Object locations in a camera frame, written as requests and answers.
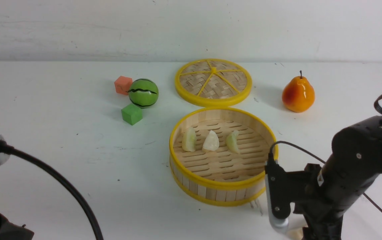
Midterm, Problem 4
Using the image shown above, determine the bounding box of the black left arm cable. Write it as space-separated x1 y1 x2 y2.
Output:
0 138 104 240

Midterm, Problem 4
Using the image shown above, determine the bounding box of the white dumpling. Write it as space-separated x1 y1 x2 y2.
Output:
286 228 304 240
202 130 220 152

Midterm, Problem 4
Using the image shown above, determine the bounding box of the pale green dumpling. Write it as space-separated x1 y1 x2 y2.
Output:
181 127 197 152
225 130 240 154

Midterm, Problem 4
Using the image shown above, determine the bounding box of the pale green dumpling bottom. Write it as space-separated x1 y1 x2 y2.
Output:
225 130 240 154

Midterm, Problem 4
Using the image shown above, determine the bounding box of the orange foam cube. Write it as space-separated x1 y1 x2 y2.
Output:
114 76 133 96

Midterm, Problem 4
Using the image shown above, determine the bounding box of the bamboo steamer tray yellow rim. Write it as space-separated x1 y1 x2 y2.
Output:
168 107 276 207

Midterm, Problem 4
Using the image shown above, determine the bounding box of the green striped watermelon ball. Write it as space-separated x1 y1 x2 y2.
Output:
128 78 159 108

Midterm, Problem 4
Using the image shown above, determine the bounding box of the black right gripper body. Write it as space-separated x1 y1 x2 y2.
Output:
293 164 345 240

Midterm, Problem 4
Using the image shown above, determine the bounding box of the green foam cube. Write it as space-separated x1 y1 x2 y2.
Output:
121 103 143 125

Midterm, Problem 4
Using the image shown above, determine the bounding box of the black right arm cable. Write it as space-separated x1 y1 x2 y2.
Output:
268 89 382 235

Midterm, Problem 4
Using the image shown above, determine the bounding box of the grey right Piper robot arm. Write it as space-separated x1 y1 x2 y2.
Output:
295 116 382 240

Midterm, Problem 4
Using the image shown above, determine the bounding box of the grey camera on right gripper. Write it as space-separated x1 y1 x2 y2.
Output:
265 159 304 235

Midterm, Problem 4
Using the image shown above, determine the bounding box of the orange yellow toy pear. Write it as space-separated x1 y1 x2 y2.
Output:
281 70 315 113

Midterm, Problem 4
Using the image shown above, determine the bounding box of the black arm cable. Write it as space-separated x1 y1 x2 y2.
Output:
0 138 104 240
268 89 382 235

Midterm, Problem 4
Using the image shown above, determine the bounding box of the woven bamboo steamer lid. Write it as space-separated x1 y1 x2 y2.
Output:
174 59 253 107

